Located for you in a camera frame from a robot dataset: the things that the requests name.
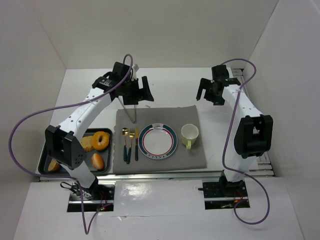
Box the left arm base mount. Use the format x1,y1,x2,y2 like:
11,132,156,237
60,181,116,213

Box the gold spoon green handle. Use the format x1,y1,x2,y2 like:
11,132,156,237
121,127,129,162

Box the orange glazed donut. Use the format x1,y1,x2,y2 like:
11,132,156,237
92,131,110,151

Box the grey cloth placemat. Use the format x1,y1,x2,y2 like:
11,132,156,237
112,105,207,174

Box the white plate green rim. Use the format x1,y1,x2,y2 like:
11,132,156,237
138,123,178,160

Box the gold knife green handle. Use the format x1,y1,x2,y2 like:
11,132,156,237
135,126,139,161

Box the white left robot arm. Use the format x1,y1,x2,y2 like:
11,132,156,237
45,62,154,199

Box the metal tongs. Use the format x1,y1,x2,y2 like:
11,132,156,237
118,97,137,124

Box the aluminium rail front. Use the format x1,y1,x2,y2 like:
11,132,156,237
37,170,226,183

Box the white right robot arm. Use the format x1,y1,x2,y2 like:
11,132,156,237
196,64,273,197

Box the gold fork green handle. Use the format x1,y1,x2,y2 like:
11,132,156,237
126,128,135,164

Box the dark baking tray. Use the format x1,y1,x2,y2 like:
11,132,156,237
37,128,113,176

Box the small oval bread roll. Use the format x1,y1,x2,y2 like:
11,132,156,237
91,153,105,171

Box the light green mug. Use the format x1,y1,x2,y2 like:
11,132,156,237
180,124,199,150

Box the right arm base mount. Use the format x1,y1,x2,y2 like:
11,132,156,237
198,176,250,210

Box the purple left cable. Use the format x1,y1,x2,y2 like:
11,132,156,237
8,53,134,235

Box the bread slice at tray corner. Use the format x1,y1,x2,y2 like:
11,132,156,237
47,158,61,172

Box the sliced toast bread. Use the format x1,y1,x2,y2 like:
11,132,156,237
80,135,95,152

